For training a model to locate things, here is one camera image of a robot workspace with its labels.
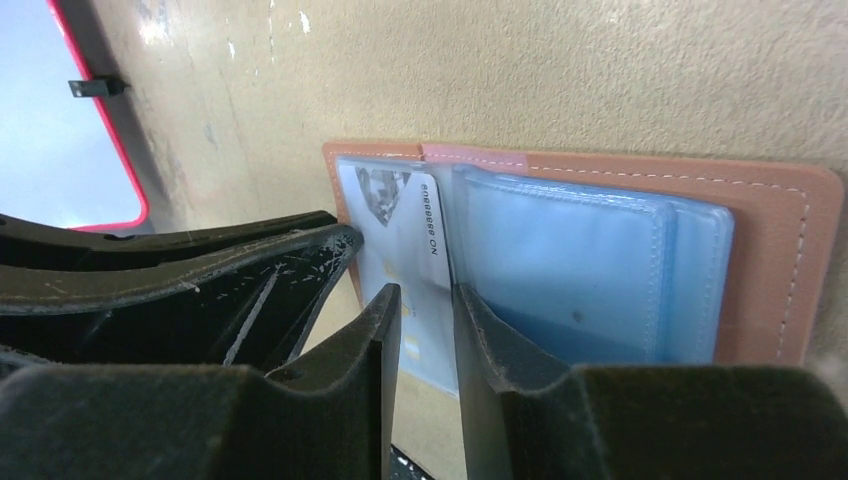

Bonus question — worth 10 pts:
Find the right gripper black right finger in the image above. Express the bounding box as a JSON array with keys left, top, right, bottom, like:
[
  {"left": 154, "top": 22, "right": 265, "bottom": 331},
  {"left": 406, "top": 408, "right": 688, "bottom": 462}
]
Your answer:
[{"left": 453, "top": 284, "right": 847, "bottom": 479}]

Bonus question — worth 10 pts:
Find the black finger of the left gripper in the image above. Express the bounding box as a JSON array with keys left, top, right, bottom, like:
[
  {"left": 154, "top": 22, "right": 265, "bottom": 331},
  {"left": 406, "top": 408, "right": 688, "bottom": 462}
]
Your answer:
[
  {"left": 1, "top": 224, "right": 363, "bottom": 374},
  {"left": 1, "top": 211, "right": 337, "bottom": 271}
]

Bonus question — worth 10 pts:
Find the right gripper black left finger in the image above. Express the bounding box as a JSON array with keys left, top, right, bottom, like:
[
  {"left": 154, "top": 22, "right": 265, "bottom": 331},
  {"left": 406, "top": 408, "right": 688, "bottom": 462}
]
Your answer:
[{"left": 1, "top": 284, "right": 401, "bottom": 479}]

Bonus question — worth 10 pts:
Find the brown leather card holder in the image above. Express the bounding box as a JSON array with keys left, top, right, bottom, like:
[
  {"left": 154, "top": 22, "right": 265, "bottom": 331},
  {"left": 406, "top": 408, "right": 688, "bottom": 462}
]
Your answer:
[{"left": 323, "top": 142, "right": 844, "bottom": 365}]

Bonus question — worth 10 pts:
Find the white credit card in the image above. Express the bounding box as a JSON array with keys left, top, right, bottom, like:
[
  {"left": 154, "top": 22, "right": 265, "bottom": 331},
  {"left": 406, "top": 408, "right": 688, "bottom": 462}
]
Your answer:
[{"left": 336, "top": 157, "right": 458, "bottom": 395}]

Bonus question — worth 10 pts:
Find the pink framed whiteboard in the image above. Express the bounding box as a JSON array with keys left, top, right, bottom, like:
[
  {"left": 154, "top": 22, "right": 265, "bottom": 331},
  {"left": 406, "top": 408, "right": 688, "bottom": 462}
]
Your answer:
[{"left": 1, "top": 1, "right": 149, "bottom": 231}]

